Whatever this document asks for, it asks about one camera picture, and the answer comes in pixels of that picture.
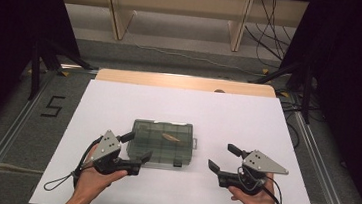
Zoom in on black floor cables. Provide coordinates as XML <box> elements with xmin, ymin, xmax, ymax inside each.
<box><xmin>269</xmin><ymin>87</ymin><xmax>325</xmax><ymax>153</ymax></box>

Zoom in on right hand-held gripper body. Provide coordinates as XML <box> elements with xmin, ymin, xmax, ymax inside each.
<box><xmin>227</xmin><ymin>147</ymin><xmax>292</xmax><ymax>196</ymax></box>

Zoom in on bundle of black cables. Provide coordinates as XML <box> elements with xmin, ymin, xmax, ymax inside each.
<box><xmin>241</xmin><ymin>0</ymin><xmax>297</xmax><ymax>70</ymax></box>

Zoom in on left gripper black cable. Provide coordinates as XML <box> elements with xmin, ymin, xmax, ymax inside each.
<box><xmin>43</xmin><ymin>131</ymin><xmax>104</xmax><ymax>196</ymax></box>

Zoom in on white floor cable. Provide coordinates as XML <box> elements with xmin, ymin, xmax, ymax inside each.
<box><xmin>123</xmin><ymin>10</ymin><xmax>270</xmax><ymax>78</ymax></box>

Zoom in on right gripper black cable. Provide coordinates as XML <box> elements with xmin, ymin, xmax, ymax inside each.
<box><xmin>233</xmin><ymin>166</ymin><xmax>289</xmax><ymax>204</ymax></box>

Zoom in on metal floor rail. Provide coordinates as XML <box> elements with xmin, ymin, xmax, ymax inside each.
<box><xmin>284</xmin><ymin>111</ymin><xmax>362</xmax><ymax>204</ymax></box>
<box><xmin>0</xmin><ymin>57</ymin><xmax>100</xmax><ymax>204</ymax></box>

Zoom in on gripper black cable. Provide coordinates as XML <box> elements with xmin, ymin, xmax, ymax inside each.
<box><xmin>233</xmin><ymin>166</ymin><xmax>289</xmax><ymax>204</ymax></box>
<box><xmin>43</xmin><ymin>131</ymin><xmax>104</xmax><ymax>196</ymax></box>

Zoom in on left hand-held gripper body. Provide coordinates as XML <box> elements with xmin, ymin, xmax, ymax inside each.
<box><xmin>89</xmin><ymin>128</ymin><xmax>134</xmax><ymax>177</ymax></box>

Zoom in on light wooden table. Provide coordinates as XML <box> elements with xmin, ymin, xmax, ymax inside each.
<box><xmin>94</xmin><ymin>67</ymin><xmax>278</xmax><ymax>99</ymax></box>

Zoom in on person's left hand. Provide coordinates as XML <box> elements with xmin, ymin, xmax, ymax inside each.
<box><xmin>72</xmin><ymin>143</ymin><xmax>131</xmax><ymax>204</ymax></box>

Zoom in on orange soft fishing lure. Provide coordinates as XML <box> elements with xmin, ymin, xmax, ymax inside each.
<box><xmin>160</xmin><ymin>132</ymin><xmax>182</xmax><ymax>143</ymax></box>

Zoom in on white table mat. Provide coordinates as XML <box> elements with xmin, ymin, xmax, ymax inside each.
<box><xmin>28</xmin><ymin>73</ymin><xmax>333</xmax><ymax>204</ymax></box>

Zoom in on black curtain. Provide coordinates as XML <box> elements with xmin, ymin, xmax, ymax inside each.
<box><xmin>266</xmin><ymin>0</ymin><xmax>362</xmax><ymax>204</ymax></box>
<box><xmin>0</xmin><ymin>0</ymin><xmax>86</xmax><ymax>163</ymax></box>

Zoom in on black metal stand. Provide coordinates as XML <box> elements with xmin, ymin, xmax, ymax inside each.
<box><xmin>27</xmin><ymin>36</ymin><xmax>102</xmax><ymax>107</ymax></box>
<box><xmin>244</xmin><ymin>56</ymin><xmax>317</xmax><ymax>126</ymax></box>

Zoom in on translucent green compartment box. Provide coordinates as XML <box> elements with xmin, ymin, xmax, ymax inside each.
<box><xmin>125</xmin><ymin>117</ymin><xmax>201</xmax><ymax>170</ymax></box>

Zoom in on person's right hand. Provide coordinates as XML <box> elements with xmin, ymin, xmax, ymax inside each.
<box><xmin>226</xmin><ymin>169</ymin><xmax>285</xmax><ymax>204</ymax></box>

